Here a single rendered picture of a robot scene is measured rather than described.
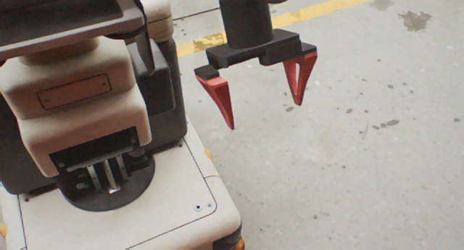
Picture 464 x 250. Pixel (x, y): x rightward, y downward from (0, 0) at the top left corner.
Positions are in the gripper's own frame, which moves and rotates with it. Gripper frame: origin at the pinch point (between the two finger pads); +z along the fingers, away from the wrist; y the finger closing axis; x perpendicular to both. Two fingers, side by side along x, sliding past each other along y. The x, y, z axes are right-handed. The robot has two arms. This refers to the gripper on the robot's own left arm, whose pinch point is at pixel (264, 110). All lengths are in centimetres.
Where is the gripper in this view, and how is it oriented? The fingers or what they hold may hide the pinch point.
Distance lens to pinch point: 58.3
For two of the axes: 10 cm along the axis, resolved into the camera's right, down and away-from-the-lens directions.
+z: 1.9, 9.1, 3.8
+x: -3.8, -2.8, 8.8
